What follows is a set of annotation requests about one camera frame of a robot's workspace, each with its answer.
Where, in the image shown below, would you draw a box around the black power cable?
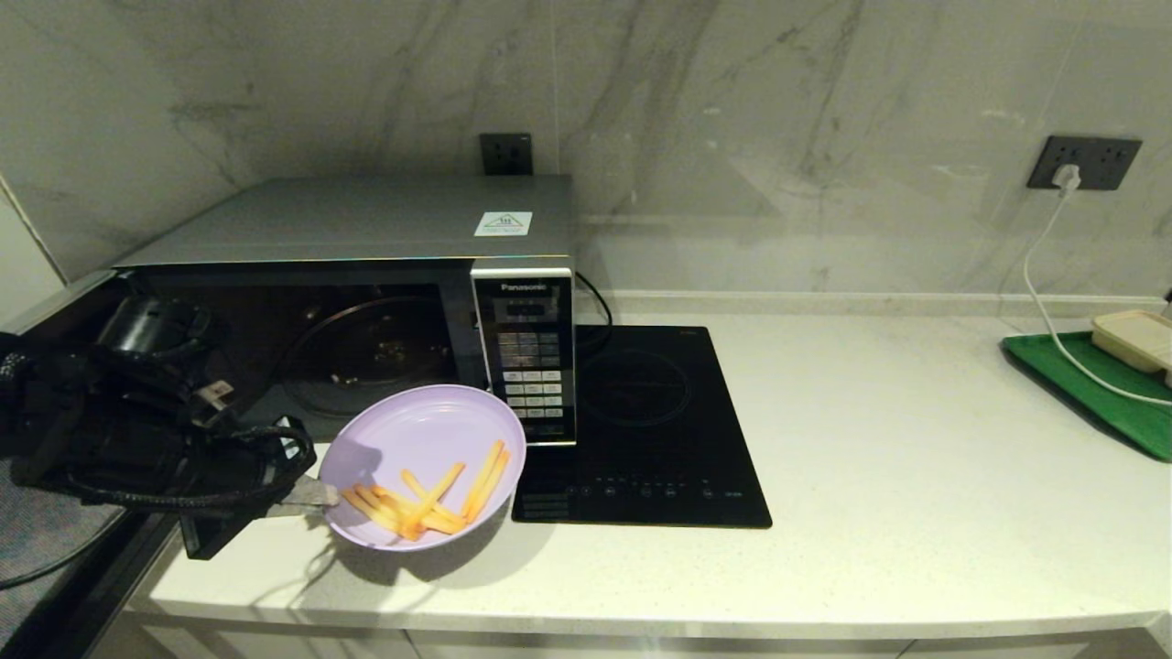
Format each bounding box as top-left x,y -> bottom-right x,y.
575,273 -> 613,353

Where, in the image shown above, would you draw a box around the silver microwave door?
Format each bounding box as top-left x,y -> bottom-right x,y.
0,270 -> 184,659

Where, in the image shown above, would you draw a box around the wide black wall socket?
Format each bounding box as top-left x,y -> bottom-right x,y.
1026,135 -> 1143,191

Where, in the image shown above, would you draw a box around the beige lidded container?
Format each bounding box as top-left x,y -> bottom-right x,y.
1091,309 -> 1172,390

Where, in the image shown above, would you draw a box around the silver Panasonic microwave oven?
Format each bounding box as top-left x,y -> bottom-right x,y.
114,176 -> 578,449

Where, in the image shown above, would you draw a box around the grey cabinet front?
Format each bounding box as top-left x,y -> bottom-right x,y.
92,613 -> 1164,659

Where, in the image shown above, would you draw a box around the green plastic tray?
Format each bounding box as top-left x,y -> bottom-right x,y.
1000,331 -> 1172,463

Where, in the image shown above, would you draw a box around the small black wall socket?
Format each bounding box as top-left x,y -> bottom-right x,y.
480,134 -> 534,177

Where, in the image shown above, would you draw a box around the black induction cooktop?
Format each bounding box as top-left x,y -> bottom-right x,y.
512,325 -> 773,530

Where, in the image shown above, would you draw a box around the purple plastic plate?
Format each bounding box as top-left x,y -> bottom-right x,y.
318,384 -> 528,552

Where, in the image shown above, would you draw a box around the white power cable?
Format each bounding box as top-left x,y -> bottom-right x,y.
1021,188 -> 1172,408

